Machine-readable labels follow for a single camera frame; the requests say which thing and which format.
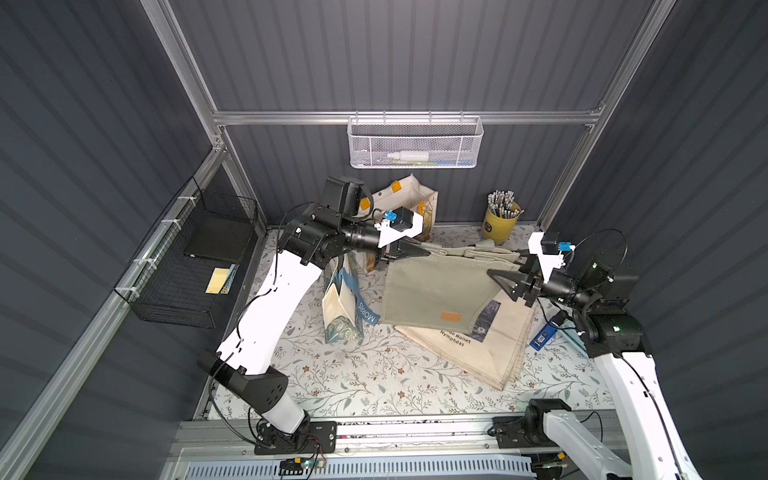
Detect yellow sticky notepad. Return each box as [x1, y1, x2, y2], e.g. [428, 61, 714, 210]
[205, 267, 230, 295]

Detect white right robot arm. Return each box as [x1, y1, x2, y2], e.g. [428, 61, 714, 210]
[486, 231, 700, 479]

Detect black notebook in basket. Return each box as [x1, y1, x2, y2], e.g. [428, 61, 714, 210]
[183, 215, 254, 263]

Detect cream tote blue print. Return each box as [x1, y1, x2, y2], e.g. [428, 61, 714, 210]
[321, 253, 381, 344]

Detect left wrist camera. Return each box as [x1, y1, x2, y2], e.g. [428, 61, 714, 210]
[374, 207, 424, 248]

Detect bundle of pencils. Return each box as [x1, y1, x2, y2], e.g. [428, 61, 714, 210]
[487, 190, 524, 219]

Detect cream tote bag front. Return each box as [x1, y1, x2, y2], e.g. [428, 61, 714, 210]
[396, 292, 534, 390]

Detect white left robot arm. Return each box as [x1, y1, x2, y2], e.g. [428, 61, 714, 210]
[198, 177, 424, 436]

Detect white tube in basket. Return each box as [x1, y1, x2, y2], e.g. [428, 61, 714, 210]
[387, 151, 430, 164]

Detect olive green canvas bag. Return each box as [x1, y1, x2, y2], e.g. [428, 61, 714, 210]
[380, 245, 523, 333]

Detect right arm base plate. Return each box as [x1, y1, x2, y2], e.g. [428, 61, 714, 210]
[486, 416, 533, 449]

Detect blue black marker device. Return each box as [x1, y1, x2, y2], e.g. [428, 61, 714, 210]
[530, 311, 568, 351]

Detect yellow pencil cup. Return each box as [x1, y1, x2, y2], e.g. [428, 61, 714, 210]
[481, 203, 521, 245]

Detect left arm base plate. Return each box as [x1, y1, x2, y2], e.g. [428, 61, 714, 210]
[253, 420, 338, 456]

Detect small green circuit board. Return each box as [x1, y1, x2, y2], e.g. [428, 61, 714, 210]
[277, 457, 316, 478]

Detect cream tote yellow handles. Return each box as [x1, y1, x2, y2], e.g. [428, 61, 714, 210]
[372, 174, 438, 241]

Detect black wire wall basket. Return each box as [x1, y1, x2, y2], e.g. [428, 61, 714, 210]
[115, 183, 258, 329]

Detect white wire wall basket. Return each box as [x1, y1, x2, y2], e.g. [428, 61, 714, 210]
[347, 115, 485, 170]

